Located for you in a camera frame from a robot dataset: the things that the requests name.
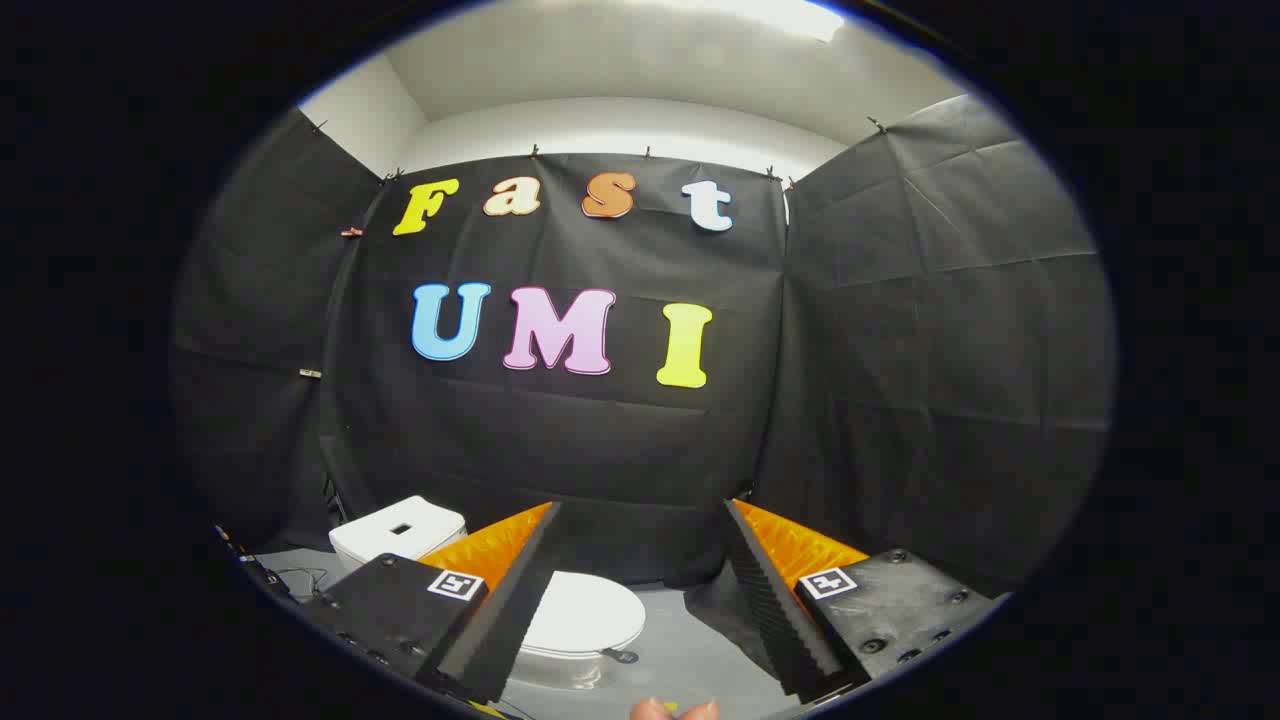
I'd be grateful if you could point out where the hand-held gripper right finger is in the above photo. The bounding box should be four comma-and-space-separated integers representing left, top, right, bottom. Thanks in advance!
722, 498, 1001, 701

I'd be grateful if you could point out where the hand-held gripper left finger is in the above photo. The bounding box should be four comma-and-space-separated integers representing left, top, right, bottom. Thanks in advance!
300, 501, 563, 706

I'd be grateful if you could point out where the white toilet lid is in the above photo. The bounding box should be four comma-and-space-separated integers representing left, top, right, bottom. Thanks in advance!
520, 572, 647, 661

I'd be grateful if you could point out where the black backdrop cloth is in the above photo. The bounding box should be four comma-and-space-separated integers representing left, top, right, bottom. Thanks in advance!
170, 95, 1116, 601

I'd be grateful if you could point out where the white toilet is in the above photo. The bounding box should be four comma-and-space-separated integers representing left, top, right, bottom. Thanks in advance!
329, 495, 613, 693

